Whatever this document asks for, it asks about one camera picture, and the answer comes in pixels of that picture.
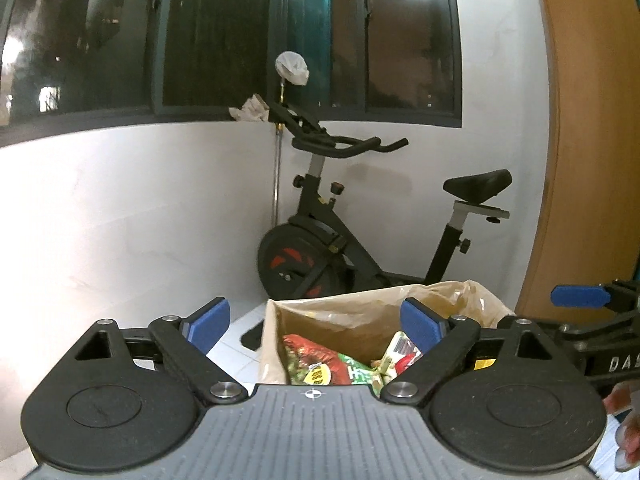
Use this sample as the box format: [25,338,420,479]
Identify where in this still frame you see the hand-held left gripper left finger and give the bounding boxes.
[47,296,249,406]

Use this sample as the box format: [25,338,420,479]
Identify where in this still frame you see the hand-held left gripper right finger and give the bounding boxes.
[381,297,583,406]

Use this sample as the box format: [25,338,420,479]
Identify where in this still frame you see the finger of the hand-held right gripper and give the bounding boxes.
[550,280,640,311]
[537,312,640,348]

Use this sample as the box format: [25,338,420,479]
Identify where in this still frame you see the orange biscuit pack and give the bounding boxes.
[382,331,423,376]

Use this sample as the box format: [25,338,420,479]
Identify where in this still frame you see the brown cardboard box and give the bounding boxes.
[260,280,516,386]

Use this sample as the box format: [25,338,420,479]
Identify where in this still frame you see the red and green snack bag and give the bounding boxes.
[282,334,383,386]

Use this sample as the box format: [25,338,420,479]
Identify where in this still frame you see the person's right hand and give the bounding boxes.
[602,379,640,472]

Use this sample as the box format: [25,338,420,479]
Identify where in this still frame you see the wooden wardrobe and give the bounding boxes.
[515,0,640,321]

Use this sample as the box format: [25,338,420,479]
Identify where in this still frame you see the black exercise bike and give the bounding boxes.
[240,102,513,348]

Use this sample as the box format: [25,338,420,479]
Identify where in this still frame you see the metal pole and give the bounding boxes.
[270,77,288,231]

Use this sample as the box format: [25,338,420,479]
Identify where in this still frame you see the crumpled tissue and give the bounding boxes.
[229,94,271,123]

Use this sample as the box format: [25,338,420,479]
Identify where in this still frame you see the white plastic bag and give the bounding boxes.
[275,51,308,86]

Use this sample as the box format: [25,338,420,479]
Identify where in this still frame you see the dark framed window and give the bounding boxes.
[0,0,463,148]

